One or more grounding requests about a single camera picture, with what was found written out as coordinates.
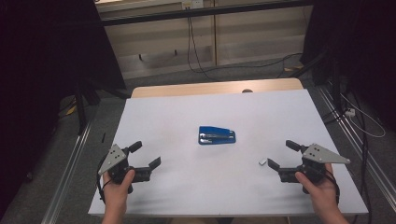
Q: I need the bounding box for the aluminium floor rail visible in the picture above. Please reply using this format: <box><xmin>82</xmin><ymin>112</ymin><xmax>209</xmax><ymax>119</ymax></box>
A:
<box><xmin>317</xmin><ymin>84</ymin><xmax>396</xmax><ymax>204</ymax></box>
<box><xmin>40</xmin><ymin>119</ymin><xmax>93</xmax><ymax>224</ymax></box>

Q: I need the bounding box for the person's left hand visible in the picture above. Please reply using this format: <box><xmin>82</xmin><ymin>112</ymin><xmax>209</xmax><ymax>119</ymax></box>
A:
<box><xmin>102</xmin><ymin>169</ymin><xmax>136</xmax><ymax>216</ymax></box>

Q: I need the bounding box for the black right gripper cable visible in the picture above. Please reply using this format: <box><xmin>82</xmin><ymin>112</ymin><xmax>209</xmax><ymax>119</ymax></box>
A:
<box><xmin>323</xmin><ymin>169</ymin><xmax>341</xmax><ymax>206</ymax></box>

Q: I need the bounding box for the beige low cabinet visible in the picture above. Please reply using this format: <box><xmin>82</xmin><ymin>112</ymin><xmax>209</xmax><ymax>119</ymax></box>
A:
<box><xmin>94</xmin><ymin>0</ymin><xmax>314</xmax><ymax>81</ymax></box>

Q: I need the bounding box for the black floor cable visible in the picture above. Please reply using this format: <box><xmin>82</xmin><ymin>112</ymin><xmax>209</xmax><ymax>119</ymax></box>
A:
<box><xmin>321</xmin><ymin>90</ymin><xmax>374</xmax><ymax>224</ymax></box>

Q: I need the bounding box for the white wall socket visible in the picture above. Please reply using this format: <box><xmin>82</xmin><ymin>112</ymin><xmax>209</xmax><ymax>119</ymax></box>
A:
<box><xmin>181</xmin><ymin>0</ymin><xmax>205</xmax><ymax>10</ymax></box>

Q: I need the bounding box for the black metal stand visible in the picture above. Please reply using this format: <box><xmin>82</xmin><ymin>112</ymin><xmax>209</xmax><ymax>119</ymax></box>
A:
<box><xmin>74</xmin><ymin>78</ymin><xmax>132</xmax><ymax>136</ymax></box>

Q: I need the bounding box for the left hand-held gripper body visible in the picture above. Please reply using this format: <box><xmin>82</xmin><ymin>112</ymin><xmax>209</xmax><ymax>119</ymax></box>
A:
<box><xmin>97</xmin><ymin>144</ymin><xmax>153</xmax><ymax>194</ymax></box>

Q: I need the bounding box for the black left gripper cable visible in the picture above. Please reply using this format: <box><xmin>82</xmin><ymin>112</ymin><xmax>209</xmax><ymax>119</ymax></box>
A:
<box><xmin>95</xmin><ymin>153</ymin><xmax>110</xmax><ymax>204</ymax></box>

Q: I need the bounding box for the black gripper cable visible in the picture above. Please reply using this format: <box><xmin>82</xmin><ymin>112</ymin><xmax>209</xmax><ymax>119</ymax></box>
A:
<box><xmin>95</xmin><ymin>153</ymin><xmax>110</xmax><ymax>204</ymax></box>
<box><xmin>323</xmin><ymin>169</ymin><xmax>341</xmax><ymax>206</ymax></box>

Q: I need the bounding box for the person's right hand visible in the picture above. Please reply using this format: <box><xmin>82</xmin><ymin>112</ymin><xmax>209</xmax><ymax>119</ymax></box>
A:
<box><xmin>294</xmin><ymin>163</ymin><xmax>340</xmax><ymax>214</ymax></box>

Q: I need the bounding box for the black hanging cable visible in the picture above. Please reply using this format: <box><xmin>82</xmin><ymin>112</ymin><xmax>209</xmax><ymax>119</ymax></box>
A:
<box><xmin>186</xmin><ymin>7</ymin><xmax>304</xmax><ymax>82</ymax></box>

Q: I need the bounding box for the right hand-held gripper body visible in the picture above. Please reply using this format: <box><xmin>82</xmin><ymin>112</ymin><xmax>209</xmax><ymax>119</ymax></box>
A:
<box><xmin>277</xmin><ymin>143</ymin><xmax>351</xmax><ymax>194</ymax></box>

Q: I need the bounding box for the white floor cable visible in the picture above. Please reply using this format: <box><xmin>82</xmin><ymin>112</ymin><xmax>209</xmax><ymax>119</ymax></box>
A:
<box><xmin>339</xmin><ymin>92</ymin><xmax>387</xmax><ymax>139</ymax></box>

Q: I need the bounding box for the blue stapler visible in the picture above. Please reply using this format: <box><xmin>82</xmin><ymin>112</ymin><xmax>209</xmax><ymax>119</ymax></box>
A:
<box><xmin>198</xmin><ymin>125</ymin><xmax>237</xmax><ymax>146</ymax></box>

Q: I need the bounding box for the black curtain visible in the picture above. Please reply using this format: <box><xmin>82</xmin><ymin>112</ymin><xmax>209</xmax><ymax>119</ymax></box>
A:
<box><xmin>0</xmin><ymin>0</ymin><xmax>127</xmax><ymax>218</ymax></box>
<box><xmin>300</xmin><ymin>0</ymin><xmax>396</xmax><ymax>133</ymax></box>

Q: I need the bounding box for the wooden table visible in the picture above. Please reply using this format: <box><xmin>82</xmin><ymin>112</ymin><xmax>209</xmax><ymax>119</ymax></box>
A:
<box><xmin>131</xmin><ymin>77</ymin><xmax>304</xmax><ymax>224</ymax></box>

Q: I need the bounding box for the black horizontal bar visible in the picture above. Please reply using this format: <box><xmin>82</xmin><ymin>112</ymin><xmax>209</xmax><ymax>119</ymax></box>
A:
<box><xmin>98</xmin><ymin>0</ymin><xmax>314</xmax><ymax>28</ymax></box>

